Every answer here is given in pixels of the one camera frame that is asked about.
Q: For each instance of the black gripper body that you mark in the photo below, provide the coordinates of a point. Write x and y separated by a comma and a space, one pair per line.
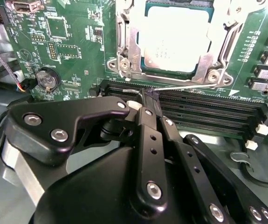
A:
96, 186

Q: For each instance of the silver CPU green edge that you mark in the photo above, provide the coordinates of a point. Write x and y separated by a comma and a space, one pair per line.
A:
175, 35

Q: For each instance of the metal socket cover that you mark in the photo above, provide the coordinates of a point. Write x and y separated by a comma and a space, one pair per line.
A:
133, 46

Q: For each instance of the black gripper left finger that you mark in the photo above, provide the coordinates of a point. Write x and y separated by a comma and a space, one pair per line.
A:
43, 130

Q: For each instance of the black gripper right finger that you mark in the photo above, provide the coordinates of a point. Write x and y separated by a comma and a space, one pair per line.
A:
181, 145

